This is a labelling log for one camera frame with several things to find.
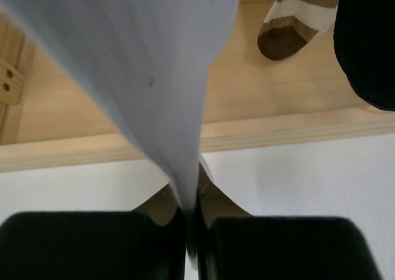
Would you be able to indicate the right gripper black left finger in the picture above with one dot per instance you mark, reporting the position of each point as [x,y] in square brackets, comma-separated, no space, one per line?
[145,243]

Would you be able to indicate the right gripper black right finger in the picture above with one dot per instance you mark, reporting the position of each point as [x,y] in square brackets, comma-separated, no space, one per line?
[233,244]

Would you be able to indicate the white striped sock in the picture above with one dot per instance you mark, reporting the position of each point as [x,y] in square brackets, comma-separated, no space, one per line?
[145,63]

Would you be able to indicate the brown striped sock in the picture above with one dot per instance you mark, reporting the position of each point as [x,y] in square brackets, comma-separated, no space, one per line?
[291,24]

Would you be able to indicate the black sock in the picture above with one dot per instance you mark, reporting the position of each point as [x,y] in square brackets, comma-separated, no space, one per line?
[364,47]

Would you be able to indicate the wooden clothes rack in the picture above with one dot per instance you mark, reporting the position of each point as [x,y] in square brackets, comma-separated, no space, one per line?
[48,121]

